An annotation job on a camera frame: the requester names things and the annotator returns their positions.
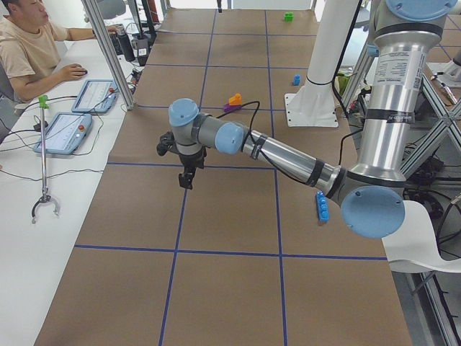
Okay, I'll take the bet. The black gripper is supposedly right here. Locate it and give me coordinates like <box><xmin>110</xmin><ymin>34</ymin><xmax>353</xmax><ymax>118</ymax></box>
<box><xmin>178</xmin><ymin>146</ymin><xmax>207</xmax><ymax>190</ymax></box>

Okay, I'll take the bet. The purple trapezoid block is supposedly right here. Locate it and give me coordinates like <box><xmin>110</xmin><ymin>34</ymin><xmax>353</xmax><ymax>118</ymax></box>
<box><xmin>223</xmin><ymin>103</ymin><xmax>242</xmax><ymax>112</ymax></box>

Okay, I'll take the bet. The orange trapezoid block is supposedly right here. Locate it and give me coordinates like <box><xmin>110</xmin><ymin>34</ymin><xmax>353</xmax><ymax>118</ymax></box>
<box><xmin>228</xmin><ymin>93</ymin><xmax>242</xmax><ymax>106</ymax></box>

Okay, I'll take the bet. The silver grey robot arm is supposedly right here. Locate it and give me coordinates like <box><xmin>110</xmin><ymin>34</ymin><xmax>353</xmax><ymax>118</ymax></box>
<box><xmin>157</xmin><ymin>1</ymin><xmax>455</xmax><ymax>239</ymax></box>

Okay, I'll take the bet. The upper blue teach pendant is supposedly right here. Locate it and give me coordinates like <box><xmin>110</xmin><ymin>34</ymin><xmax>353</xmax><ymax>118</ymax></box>
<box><xmin>71</xmin><ymin>79</ymin><xmax>118</xmax><ymax>113</ymax></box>

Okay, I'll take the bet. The blue teach pendant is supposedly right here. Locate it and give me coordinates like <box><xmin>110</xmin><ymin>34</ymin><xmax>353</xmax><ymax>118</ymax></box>
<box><xmin>45</xmin><ymin>112</ymin><xmax>93</xmax><ymax>155</ymax></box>
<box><xmin>71</xmin><ymin>79</ymin><xmax>118</xmax><ymax>113</ymax></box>

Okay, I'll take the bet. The lower blue teach pendant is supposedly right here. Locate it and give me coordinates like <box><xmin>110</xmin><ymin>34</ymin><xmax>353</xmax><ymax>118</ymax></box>
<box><xmin>45</xmin><ymin>112</ymin><xmax>93</xmax><ymax>155</ymax></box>

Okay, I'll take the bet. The long blue toy block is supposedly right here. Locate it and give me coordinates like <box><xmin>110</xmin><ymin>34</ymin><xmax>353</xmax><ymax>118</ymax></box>
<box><xmin>315</xmin><ymin>191</ymin><xmax>330</xmax><ymax>223</ymax></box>

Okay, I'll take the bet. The small blue toy block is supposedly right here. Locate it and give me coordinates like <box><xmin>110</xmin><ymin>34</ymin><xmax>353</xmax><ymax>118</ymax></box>
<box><xmin>292</xmin><ymin>74</ymin><xmax>301</xmax><ymax>86</ymax></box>

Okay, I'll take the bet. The black water bottle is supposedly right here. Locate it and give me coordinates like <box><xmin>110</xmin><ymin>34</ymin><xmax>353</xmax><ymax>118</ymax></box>
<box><xmin>117</xmin><ymin>33</ymin><xmax>135</xmax><ymax>62</ymax></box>

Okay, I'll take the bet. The metal reacher grabber tool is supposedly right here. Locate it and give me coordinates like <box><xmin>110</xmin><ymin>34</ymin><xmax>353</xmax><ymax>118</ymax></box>
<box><xmin>31</xmin><ymin>95</ymin><xmax>60</xmax><ymax>224</ymax></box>

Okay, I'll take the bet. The green toy block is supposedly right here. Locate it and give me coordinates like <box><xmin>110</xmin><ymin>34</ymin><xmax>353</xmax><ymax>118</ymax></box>
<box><xmin>284</xmin><ymin>12</ymin><xmax>294</xmax><ymax>22</ymax></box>

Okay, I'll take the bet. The seated man beige shirt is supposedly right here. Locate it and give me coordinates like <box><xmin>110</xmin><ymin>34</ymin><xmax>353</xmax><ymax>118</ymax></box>
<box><xmin>1</xmin><ymin>1</ymin><xmax>96</xmax><ymax>102</ymax></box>

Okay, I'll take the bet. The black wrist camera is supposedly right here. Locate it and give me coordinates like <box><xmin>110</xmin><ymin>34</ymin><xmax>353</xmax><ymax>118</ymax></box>
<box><xmin>156</xmin><ymin>131</ymin><xmax>179</xmax><ymax>156</ymax></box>

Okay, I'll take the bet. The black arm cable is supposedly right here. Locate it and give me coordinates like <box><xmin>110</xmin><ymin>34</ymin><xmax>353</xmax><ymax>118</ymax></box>
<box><xmin>215</xmin><ymin>100</ymin><xmax>261</xmax><ymax>145</ymax></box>

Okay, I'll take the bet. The white metal base plate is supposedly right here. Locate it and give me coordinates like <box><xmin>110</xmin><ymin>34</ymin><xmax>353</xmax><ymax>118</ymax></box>
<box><xmin>284</xmin><ymin>91</ymin><xmax>339</xmax><ymax>128</ymax></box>

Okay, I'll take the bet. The aluminium frame post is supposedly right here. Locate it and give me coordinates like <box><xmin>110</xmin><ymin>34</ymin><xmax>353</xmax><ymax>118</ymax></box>
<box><xmin>81</xmin><ymin>0</ymin><xmax>134</xmax><ymax>110</ymax></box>

